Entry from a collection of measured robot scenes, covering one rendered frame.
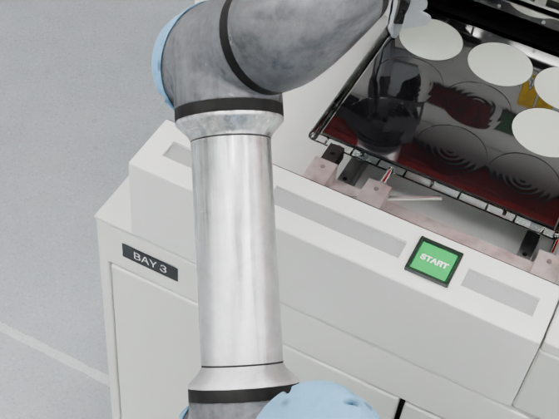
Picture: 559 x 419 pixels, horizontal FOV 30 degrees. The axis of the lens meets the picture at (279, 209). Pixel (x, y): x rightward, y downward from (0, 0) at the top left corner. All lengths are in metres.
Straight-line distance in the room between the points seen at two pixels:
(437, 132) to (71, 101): 1.50
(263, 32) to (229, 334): 0.30
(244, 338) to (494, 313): 0.33
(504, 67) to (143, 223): 0.61
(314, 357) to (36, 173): 1.36
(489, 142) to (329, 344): 0.37
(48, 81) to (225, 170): 1.86
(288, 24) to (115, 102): 1.84
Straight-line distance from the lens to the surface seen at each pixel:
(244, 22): 1.02
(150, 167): 1.33
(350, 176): 1.49
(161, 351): 1.63
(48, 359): 2.31
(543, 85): 1.64
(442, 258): 1.27
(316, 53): 1.02
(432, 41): 1.66
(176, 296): 1.49
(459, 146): 1.50
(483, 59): 1.65
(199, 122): 1.07
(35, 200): 2.59
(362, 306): 1.30
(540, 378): 1.28
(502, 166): 1.49
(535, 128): 1.56
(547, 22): 1.70
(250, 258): 1.06
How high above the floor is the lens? 1.93
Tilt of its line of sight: 49 degrees down
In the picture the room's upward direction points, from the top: 7 degrees clockwise
